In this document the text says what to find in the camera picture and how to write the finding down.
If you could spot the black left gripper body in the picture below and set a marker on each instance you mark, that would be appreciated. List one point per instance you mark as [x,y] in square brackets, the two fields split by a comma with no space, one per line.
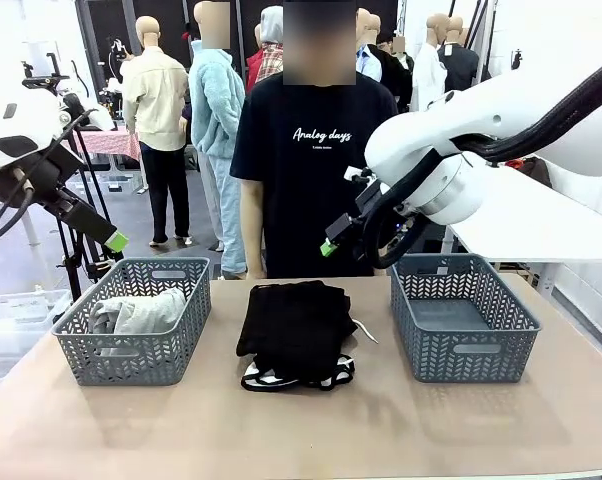
[81,217]

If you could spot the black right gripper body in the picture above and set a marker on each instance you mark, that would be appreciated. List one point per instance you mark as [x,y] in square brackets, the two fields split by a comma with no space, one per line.
[345,229]

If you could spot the light grey garment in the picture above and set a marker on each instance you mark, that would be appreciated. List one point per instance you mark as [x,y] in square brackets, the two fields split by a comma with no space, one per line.
[141,315]

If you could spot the white shorts black trim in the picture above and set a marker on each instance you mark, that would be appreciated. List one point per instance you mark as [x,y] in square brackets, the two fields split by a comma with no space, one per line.
[266,380]

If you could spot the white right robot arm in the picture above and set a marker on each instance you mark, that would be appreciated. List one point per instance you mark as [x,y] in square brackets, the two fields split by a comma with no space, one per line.
[431,135]

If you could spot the person's right forearm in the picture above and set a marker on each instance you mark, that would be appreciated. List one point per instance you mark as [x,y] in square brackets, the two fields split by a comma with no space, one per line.
[253,245]

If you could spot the person in black T-shirt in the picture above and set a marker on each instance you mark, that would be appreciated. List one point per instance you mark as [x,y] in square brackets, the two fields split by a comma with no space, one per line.
[306,200]

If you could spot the black tripod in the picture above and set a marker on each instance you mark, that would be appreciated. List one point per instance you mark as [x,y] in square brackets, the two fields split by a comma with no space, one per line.
[72,275]

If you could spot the red checked tablecloth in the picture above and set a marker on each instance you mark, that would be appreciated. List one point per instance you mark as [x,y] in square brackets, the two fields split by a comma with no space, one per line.
[111,142]

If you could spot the clear plastic storage box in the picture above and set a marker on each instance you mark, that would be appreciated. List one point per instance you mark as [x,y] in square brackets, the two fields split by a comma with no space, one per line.
[11,310]

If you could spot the grey plastic lattice basket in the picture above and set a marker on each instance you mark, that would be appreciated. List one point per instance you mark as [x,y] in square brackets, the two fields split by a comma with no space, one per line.
[471,360]
[131,365]

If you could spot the mannequin cream shirt black trousers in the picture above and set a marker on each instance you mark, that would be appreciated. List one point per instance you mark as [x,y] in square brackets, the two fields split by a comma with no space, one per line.
[156,80]

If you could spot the bystander in black jacket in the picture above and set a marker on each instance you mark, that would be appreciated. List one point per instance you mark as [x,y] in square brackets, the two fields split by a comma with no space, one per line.
[396,75]

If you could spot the mannequin in pale blue shirt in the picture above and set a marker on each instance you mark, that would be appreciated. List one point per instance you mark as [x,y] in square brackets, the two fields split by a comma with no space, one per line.
[368,65]

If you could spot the mannequin in light blue clothes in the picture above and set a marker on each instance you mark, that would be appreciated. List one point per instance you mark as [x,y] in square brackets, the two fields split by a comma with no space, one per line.
[216,100]

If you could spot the mannequin in white coat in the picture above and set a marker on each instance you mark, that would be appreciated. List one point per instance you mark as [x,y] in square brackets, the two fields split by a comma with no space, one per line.
[428,75]

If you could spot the mannequin plaid shirt grey hood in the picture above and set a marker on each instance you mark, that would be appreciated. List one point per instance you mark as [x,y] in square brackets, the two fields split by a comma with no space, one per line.
[268,55]

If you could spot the dark brown bag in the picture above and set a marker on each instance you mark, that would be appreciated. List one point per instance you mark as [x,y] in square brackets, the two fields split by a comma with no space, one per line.
[536,172]

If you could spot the mannequin in black shirt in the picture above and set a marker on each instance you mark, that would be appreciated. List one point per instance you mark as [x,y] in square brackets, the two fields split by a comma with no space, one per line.
[461,65]

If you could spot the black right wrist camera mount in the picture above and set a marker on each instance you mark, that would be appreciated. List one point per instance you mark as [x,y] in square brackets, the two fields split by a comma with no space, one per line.
[373,197]

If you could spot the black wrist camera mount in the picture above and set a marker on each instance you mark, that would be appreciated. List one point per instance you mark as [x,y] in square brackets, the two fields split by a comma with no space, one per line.
[36,175]
[373,197]

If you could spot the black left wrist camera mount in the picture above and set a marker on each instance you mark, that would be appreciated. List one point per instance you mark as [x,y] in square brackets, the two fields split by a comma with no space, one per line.
[36,175]

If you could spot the black camera rig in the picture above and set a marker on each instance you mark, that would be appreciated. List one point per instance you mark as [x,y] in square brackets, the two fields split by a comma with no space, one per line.
[43,80]

